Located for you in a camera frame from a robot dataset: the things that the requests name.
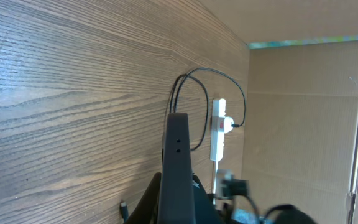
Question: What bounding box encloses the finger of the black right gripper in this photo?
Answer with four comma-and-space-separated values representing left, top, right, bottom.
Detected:
193, 174, 223, 224
126, 172, 162, 224

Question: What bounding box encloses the black charging cable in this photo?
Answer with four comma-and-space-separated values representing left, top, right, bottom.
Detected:
119, 67, 247, 223

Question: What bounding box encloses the blue smartphone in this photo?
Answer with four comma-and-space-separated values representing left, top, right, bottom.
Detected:
157, 113, 196, 224

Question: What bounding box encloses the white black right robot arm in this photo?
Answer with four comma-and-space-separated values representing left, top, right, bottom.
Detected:
120, 172, 316, 224

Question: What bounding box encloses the white charger adapter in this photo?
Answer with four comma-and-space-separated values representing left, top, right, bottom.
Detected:
218, 116, 234, 134

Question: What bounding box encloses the white power strip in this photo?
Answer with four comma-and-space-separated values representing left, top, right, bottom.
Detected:
210, 98, 226, 162

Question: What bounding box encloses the white power strip cord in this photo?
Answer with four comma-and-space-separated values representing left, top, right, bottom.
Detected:
211, 161, 219, 206

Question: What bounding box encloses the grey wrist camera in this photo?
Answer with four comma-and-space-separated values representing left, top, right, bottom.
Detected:
215, 169, 249, 200

